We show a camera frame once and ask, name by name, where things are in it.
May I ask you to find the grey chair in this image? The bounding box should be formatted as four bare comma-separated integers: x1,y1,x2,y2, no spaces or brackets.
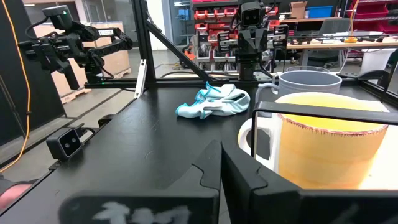
317,17,353,35

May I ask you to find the blue bin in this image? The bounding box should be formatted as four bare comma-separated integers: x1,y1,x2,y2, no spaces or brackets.
306,6,334,19

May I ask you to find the shelving with red bins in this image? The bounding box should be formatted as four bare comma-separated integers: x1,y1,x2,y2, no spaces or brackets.
192,0,282,65

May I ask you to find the yellow ceramic mug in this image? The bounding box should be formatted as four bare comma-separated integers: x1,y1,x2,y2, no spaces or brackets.
238,92,389,190

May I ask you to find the table-level camera box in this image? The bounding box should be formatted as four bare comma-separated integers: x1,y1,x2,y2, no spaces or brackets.
45,126,83,162

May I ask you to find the cardboard box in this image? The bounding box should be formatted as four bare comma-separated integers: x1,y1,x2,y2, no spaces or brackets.
290,1,308,19

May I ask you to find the light blue cloth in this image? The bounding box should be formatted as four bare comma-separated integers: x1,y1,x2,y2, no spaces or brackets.
175,81,251,121

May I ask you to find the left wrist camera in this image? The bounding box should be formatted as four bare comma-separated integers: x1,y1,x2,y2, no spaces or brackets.
241,1,262,28

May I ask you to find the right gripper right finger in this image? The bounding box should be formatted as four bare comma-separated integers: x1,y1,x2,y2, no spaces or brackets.
221,142,398,224

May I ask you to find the wooden desk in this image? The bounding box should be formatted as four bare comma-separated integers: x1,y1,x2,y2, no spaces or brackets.
285,39,398,68

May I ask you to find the wooden pallet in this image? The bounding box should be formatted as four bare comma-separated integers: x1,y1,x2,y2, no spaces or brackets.
60,88,93,105

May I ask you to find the black panel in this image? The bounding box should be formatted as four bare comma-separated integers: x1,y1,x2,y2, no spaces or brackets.
0,0,67,147

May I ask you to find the person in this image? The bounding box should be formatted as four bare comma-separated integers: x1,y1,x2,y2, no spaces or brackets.
0,175,32,213

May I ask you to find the white bin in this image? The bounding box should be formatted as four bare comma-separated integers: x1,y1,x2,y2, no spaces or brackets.
360,48,396,75

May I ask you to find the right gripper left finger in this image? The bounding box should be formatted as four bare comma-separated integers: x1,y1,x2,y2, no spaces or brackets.
58,139,222,224

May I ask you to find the yellow cable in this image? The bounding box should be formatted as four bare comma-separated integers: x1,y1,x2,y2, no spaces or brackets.
0,0,31,174

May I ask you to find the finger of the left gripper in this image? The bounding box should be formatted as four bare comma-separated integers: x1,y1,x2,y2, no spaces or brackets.
241,29,253,52
253,29,267,52

